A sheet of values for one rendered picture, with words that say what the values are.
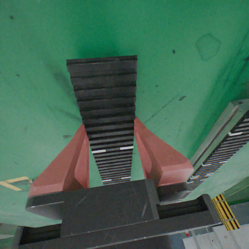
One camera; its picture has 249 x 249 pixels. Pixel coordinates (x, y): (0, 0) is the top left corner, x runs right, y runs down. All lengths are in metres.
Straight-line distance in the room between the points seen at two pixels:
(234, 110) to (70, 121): 0.22
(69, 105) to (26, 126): 0.06
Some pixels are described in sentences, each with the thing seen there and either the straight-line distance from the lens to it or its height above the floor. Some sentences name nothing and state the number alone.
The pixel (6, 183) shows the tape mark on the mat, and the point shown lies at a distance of 0.36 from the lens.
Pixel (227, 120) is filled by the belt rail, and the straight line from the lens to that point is 0.26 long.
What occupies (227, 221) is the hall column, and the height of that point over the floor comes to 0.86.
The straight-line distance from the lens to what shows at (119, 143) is 0.16.
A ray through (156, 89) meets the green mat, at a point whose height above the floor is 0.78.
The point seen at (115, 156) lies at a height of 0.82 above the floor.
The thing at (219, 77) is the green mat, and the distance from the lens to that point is 0.20.
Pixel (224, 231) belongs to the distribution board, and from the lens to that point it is 11.63.
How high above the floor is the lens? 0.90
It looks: 40 degrees down
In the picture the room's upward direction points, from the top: 167 degrees clockwise
